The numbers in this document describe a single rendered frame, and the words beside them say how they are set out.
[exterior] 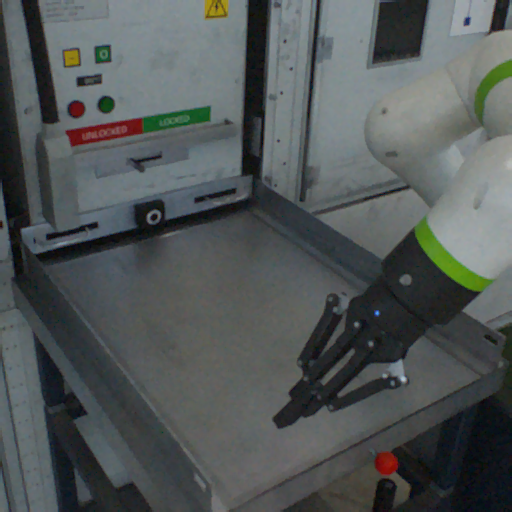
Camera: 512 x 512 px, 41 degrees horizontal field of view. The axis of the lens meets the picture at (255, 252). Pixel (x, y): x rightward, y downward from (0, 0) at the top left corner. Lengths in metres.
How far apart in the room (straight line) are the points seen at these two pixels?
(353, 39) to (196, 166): 0.45
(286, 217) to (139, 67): 0.45
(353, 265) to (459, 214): 0.76
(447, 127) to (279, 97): 0.56
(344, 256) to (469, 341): 0.32
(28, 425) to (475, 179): 1.21
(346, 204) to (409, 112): 0.75
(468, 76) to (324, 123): 0.62
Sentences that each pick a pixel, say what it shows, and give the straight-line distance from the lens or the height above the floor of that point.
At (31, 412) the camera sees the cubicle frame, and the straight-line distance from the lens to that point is 1.61.
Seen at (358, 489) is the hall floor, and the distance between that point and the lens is 2.12.
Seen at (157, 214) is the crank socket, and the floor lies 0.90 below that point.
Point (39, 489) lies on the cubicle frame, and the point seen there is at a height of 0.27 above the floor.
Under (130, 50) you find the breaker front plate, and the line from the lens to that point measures 1.38.
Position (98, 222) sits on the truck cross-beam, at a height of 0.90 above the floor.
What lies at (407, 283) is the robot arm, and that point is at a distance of 0.68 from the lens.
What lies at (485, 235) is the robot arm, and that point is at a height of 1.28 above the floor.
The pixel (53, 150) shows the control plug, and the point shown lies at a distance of 1.25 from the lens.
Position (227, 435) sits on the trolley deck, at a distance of 1.02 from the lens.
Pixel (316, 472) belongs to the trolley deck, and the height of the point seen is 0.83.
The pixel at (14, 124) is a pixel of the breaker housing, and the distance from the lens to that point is 1.36.
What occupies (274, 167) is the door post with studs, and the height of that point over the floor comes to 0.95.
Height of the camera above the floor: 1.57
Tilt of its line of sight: 30 degrees down
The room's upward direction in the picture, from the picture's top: 3 degrees clockwise
